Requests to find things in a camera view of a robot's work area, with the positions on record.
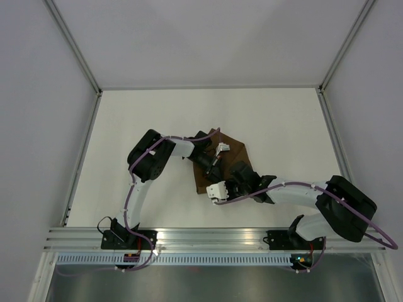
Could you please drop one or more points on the brown cloth napkin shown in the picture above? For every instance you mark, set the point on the brown cloth napkin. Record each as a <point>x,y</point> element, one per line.
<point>234,154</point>

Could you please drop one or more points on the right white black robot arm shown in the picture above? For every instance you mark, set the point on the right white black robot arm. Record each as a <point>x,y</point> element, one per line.
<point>339,204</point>

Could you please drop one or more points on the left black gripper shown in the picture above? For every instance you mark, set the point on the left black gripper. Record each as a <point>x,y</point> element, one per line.
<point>214,175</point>

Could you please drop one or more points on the aluminium front rail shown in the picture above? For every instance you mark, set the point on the aluminium front rail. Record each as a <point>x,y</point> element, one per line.
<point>231,240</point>

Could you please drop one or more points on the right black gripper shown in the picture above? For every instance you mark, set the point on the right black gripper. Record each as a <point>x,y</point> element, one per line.
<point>231,196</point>

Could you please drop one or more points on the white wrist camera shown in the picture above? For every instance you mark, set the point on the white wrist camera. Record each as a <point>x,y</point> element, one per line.
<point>221,147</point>
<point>218,192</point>

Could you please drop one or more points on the aluminium frame post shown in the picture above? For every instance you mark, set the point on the aluminium frame post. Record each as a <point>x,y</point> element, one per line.
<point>347,43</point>
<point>63,27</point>

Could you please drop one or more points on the white slotted cable duct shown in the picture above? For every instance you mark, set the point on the white slotted cable duct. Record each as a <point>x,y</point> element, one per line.
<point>171,259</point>

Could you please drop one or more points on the left aluminium frame post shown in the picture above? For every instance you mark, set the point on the left aluminium frame post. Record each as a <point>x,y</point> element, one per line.
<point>63,27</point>

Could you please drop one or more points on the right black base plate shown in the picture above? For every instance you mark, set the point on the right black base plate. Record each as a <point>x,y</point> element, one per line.
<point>283,240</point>

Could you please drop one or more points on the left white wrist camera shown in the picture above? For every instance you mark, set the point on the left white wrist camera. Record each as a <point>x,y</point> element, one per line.
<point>221,147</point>

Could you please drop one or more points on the right aluminium frame post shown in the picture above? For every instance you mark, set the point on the right aluminium frame post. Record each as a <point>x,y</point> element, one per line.
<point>347,43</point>

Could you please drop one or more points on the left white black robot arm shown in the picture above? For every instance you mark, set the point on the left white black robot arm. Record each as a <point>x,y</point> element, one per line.
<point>146,162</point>

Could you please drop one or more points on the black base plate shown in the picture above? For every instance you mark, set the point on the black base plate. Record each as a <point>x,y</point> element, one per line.
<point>283,240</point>
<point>110,241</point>

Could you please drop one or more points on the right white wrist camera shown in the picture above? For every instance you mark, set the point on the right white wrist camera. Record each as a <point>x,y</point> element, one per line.
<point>218,192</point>

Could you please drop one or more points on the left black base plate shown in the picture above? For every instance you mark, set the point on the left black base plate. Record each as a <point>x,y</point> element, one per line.
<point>110,241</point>

